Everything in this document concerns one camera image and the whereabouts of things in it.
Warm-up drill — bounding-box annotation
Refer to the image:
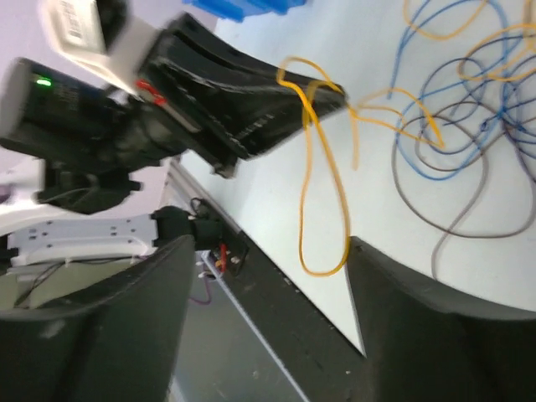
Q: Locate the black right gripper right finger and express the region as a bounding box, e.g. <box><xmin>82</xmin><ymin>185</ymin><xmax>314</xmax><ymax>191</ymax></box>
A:
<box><xmin>348</xmin><ymin>237</ymin><xmax>535</xmax><ymax>401</ymax></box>

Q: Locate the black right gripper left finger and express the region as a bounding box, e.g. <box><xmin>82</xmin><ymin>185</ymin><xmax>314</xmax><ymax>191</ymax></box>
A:
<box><xmin>1</xmin><ymin>235</ymin><xmax>195</xmax><ymax>401</ymax></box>

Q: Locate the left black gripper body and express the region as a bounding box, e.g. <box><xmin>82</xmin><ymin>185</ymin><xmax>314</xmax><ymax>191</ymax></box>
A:
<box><xmin>104</xmin><ymin>13</ymin><xmax>260</xmax><ymax>178</ymax></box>

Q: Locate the yellow cable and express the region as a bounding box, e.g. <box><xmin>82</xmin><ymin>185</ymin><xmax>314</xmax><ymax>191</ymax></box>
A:
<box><xmin>276</xmin><ymin>56</ymin><xmax>445</xmax><ymax>277</ymax></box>

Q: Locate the front blue plastic bin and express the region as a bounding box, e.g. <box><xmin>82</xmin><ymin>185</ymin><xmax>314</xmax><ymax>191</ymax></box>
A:
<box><xmin>183</xmin><ymin>0</ymin><xmax>307</xmax><ymax>23</ymax></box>

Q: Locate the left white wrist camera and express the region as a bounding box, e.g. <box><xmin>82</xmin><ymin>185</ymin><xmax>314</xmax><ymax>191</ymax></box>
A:
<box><xmin>39</xmin><ymin>0</ymin><xmax>158</xmax><ymax>95</ymax></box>

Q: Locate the light blue cable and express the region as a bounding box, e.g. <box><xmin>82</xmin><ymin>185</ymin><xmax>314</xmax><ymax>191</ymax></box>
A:
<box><xmin>389</xmin><ymin>0</ymin><xmax>536</xmax><ymax>181</ymax></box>

